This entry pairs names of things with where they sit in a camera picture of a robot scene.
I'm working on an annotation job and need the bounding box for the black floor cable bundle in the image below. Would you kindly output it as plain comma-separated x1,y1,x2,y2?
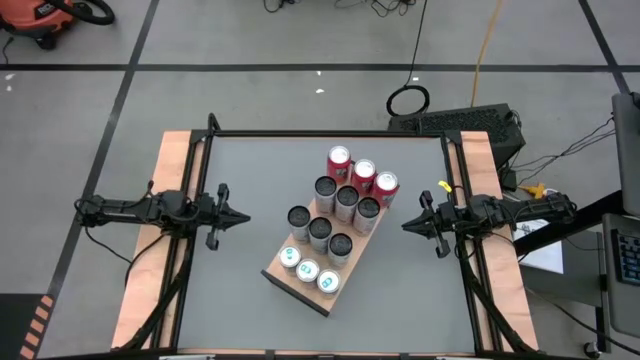
334,0,419,19
262,0,301,14

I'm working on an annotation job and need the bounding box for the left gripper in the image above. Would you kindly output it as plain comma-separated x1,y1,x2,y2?
197,183,251,251

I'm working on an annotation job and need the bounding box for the black keyboard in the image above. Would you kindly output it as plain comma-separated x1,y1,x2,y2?
610,228,640,287

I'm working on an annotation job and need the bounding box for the black coiled floor cable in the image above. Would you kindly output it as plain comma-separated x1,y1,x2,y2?
385,0,431,118

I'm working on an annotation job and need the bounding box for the grey computer monitor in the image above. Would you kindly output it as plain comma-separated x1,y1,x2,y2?
611,91,640,217

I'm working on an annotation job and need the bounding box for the white Celsius Peach Vibe can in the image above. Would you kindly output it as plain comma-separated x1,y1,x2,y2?
334,184,361,224
352,196,382,235
314,175,339,217

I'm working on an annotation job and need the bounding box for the orange shop vacuum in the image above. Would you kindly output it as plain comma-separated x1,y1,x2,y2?
0,0,76,50

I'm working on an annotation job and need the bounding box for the yellow extension cable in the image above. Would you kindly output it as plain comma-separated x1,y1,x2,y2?
469,0,504,109

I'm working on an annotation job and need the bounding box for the black aluminium table frame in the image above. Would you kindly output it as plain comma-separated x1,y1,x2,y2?
117,112,539,360

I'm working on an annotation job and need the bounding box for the black vacuum hose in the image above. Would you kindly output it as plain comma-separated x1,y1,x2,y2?
47,0,116,26

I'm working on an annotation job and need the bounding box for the red Fanta soda can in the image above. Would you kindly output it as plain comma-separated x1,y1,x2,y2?
349,158,377,196
370,170,401,209
327,145,355,187

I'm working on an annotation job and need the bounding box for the wooden table side board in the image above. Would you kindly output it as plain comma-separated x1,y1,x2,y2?
110,130,194,350
459,130,540,351

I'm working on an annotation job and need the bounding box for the yellow power plug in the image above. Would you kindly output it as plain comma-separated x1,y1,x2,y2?
519,183,549,200

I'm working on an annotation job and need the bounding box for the black diagonal bar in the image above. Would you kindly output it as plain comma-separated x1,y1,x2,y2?
514,189,626,257

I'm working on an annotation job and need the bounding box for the blue silver Red Bull can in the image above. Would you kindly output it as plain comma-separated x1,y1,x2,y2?
278,245,303,276
295,258,321,289
316,268,342,301

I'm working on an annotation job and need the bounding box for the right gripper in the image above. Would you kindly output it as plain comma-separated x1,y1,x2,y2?
402,189,457,260

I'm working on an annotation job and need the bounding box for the grey metal cart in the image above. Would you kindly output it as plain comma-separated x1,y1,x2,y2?
519,212,640,359

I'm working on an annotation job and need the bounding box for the black orange striped floor mat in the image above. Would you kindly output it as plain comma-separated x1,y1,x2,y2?
0,293,55,360

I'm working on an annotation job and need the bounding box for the white paper sheet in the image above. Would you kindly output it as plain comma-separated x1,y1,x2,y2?
514,219,565,275

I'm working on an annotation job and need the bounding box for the wooden shelf with black frame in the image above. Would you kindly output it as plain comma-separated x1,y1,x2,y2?
261,199,389,318

